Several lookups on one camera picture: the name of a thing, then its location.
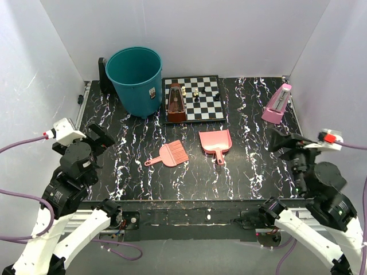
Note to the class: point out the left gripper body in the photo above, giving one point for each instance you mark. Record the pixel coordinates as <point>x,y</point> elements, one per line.
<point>97,150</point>

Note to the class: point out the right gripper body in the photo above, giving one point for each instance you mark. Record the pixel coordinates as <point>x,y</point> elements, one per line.
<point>300,159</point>

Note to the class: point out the pink dustpan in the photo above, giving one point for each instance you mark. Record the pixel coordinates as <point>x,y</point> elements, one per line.
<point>216,143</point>

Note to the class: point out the pink hand brush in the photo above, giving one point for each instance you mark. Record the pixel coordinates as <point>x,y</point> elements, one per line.
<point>171,155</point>

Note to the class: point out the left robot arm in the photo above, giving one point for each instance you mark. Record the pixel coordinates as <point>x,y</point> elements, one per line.
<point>45,252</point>

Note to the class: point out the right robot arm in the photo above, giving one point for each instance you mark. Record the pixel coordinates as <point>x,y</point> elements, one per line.
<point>320,185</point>

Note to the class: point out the pink metronome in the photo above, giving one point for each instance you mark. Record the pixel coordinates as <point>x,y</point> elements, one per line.
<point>275,108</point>

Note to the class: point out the black metronome behind bucket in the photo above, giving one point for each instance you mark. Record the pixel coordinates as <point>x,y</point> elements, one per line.
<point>106,85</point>

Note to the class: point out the teal plastic bucket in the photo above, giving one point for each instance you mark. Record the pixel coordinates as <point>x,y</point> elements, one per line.
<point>136,74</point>

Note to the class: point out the brown wooden metronome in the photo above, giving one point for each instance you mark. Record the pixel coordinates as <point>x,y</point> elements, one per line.
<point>176,111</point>

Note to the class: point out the black and white chessboard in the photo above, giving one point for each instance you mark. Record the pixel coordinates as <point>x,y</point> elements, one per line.
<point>207,109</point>

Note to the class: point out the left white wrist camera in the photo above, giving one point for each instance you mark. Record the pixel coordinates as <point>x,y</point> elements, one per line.
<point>64,132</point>

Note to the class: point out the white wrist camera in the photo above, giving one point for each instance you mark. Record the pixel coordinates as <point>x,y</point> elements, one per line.
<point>328,140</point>
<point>64,132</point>

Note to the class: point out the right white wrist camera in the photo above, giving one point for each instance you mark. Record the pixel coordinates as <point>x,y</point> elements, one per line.
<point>328,140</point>

